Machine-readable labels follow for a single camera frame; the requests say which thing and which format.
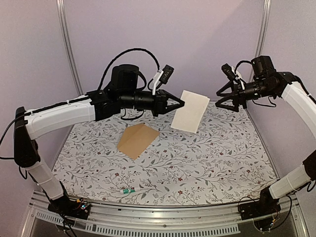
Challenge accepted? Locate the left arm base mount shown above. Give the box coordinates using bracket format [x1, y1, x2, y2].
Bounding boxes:
[48, 198, 91, 220]

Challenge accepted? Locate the floral patterned table mat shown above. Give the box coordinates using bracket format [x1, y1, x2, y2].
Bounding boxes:
[52, 102, 278, 205]

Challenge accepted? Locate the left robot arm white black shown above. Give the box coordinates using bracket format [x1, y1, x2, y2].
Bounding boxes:
[13, 64, 185, 214]

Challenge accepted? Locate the left aluminium frame post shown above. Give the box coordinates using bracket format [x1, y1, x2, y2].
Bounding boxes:
[56, 0, 84, 95]

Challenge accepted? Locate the cream letter paper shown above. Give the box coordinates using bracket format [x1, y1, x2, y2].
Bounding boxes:
[171, 90, 210, 133]

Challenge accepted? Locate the brown kraft envelope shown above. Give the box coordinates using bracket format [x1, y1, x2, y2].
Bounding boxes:
[117, 123, 160, 160]

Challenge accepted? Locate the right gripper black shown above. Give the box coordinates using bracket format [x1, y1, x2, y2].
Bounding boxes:
[216, 79, 275, 112]

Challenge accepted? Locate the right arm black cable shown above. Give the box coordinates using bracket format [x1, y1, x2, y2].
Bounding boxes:
[234, 60, 255, 75]

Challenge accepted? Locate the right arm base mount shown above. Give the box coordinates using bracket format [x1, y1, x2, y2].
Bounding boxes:
[238, 199, 281, 220]

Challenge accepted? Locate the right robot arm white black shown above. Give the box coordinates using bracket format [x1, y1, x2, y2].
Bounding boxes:
[215, 55, 316, 215]

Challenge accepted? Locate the green white glue stick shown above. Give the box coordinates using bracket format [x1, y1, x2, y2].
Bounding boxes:
[120, 187, 140, 194]

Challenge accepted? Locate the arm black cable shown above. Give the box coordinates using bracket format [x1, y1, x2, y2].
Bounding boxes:
[234, 60, 255, 75]
[97, 48, 160, 92]

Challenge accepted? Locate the right aluminium frame post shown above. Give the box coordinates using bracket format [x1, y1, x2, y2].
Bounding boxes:
[255, 0, 271, 57]

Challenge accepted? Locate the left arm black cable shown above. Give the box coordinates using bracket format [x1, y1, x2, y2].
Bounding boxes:
[97, 48, 160, 92]

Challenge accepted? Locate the aluminium frame post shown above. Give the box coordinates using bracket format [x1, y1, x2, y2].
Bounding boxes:
[56, 0, 84, 95]
[255, 0, 271, 57]

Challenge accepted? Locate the aluminium front rail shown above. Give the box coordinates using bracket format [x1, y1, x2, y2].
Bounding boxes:
[21, 191, 311, 237]

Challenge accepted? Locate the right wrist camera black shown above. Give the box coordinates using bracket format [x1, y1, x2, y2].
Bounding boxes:
[221, 64, 236, 81]

